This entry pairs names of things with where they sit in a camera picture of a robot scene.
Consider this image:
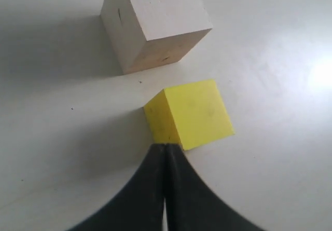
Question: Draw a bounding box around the large pale wooden cube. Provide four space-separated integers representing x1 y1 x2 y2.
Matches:
100 0 212 74

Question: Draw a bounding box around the yellow cube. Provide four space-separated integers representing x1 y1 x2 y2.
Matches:
143 79 234 151

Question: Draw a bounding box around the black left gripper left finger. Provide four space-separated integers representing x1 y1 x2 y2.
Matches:
71 144 165 231

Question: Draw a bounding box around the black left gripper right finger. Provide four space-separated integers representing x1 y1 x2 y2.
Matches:
164 144 262 230

